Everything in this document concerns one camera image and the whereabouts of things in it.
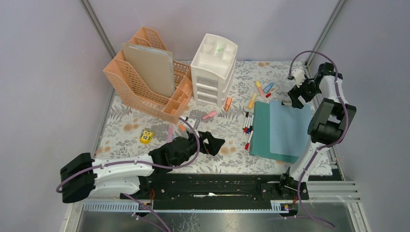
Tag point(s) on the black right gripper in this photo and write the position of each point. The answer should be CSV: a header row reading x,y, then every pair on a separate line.
x,y
295,93

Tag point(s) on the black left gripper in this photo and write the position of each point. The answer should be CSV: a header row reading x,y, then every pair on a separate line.
x,y
214,145

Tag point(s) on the light blue clipboard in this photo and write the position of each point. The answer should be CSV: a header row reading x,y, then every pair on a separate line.
x,y
288,128

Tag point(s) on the teal file folder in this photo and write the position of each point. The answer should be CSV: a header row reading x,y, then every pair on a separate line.
x,y
260,142

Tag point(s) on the beige file folder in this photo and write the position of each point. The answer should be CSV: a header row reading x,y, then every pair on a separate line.
x,y
154,66

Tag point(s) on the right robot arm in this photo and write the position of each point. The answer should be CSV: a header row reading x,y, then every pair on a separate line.
x,y
328,126

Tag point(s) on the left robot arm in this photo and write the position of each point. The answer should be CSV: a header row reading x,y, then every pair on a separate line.
x,y
84,176

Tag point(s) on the pink highlighter centre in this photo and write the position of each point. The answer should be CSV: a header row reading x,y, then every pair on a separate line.
x,y
210,115

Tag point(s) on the red cap whiteboard marker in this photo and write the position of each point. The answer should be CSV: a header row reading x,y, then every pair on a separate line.
x,y
247,124

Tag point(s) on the blue cap whiteboard marker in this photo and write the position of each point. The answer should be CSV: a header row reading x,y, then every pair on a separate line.
x,y
249,125

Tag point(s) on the yellow pink highlighter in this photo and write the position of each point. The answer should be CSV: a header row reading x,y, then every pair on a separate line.
x,y
260,90

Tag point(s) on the orange cap grey marker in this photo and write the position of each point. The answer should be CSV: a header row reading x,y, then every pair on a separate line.
x,y
182,128

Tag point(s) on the yellow orange highlighter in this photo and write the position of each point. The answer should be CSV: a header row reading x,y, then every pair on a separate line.
x,y
252,100

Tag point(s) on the black cap whiteboard marker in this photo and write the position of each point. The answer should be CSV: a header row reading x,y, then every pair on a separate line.
x,y
245,120

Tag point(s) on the orange highlighter centre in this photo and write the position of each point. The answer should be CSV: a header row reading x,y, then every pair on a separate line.
x,y
228,104

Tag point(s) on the pink highlighter lower left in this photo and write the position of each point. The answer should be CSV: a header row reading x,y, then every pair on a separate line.
x,y
170,133

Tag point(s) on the orange plastic file organizer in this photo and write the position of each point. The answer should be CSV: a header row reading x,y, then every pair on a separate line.
x,y
135,93

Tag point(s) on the yellow owl eraser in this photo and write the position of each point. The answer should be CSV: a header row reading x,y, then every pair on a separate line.
x,y
146,136

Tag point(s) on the white plastic drawer unit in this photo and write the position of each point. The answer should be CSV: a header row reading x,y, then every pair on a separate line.
x,y
212,69

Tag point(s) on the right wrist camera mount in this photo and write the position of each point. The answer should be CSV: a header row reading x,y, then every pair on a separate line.
x,y
298,76

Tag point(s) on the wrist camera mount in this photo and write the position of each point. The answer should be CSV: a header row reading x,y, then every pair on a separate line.
x,y
194,122
298,76

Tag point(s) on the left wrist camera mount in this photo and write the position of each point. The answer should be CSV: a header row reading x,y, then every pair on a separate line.
x,y
194,122

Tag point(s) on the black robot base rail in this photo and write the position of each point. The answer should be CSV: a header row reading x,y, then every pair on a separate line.
x,y
218,191

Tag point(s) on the right aluminium frame post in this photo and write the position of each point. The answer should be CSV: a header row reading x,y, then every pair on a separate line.
x,y
329,24

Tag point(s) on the aluminium frame post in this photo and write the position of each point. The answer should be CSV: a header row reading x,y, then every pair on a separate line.
x,y
98,27
329,24

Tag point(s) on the left aluminium frame post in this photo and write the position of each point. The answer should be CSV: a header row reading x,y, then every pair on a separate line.
x,y
98,27

